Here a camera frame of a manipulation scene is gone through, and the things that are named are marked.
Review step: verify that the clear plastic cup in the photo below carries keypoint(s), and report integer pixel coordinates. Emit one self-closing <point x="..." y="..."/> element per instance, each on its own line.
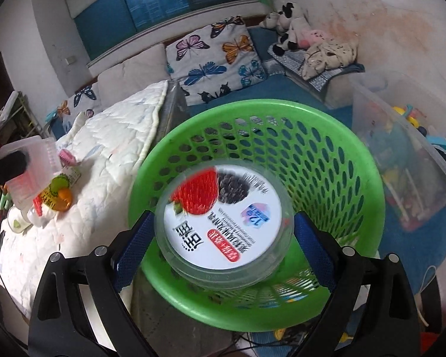
<point x="41" y="163"/>

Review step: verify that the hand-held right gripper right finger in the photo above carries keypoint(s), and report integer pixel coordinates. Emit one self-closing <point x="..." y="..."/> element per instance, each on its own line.
<point x="313" y="253"/>

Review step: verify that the white fluffy cloth piece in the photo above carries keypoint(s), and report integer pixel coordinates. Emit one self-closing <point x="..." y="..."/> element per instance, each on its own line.
<point x="81" y="119"/>

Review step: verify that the fruit print yogurt cup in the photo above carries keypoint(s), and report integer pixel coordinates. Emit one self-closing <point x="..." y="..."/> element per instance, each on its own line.
<point x="223" y="227"/>

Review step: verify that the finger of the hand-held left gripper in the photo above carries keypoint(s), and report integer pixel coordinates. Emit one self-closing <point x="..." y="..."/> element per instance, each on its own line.
<point x="7" y="167"/>

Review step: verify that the green white snack packet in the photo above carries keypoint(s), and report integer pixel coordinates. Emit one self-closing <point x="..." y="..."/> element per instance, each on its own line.
<point x="73" y="174"/>

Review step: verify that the pink plush toy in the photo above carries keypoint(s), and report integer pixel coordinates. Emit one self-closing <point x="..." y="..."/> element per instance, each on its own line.
<point x="317" y="37"/>

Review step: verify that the blue tinted window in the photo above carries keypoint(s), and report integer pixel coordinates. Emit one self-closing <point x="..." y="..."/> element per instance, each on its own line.
<point x="148" y="3"/>

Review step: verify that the blue bed sheet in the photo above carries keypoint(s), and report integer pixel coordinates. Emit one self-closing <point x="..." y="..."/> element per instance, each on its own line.
<point x="278" y="87"/>

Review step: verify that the green plastic mesh basket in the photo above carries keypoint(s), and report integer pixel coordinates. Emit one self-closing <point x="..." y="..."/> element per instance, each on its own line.
<point x="319" y="148"/>

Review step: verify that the beige pillow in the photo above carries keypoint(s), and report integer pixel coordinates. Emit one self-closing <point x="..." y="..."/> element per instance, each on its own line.
<point x="147" y="68"/>
<point x="113" y="85"/>

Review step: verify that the small butterfly print pillow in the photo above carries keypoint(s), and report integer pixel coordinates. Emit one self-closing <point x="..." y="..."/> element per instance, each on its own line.
<point x="80" y="98"/>

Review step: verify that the clear plastic storage bin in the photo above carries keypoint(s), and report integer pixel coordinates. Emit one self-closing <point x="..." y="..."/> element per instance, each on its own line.
<point x="401" y="148"/>

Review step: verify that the metal rack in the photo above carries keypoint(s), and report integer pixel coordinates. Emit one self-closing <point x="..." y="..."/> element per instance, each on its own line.
<point x="20" y="115"/>

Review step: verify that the pink plastic item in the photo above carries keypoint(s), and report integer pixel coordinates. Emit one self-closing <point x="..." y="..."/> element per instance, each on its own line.
<point x="68" y="157"/>

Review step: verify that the blue patterned folded blanket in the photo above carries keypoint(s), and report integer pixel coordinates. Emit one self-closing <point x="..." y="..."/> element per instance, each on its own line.
<point x="316" y="80"/>

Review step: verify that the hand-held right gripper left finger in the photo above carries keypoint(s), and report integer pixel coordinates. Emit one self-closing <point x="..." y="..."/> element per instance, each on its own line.
<point x="133" y="243"/>

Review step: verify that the large butterfly print pillow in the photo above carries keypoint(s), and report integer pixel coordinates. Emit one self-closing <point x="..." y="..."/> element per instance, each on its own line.
<point x="215" y="55"/>

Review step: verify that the white quilted blanket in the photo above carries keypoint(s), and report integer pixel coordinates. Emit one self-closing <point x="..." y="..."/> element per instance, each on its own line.
<point x="111" y="148"/>

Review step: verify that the spotted cream cloth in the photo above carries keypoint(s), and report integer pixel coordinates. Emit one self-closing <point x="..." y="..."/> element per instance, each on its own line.
<point x="329" y="57"/>

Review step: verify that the black white cow plush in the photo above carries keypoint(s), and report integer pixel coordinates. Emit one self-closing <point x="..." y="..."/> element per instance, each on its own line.
<point x="288" y="26"/>

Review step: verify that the small white bottle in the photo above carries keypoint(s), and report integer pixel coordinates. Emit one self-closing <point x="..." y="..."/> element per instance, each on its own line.
<point x="19" y="220"/>

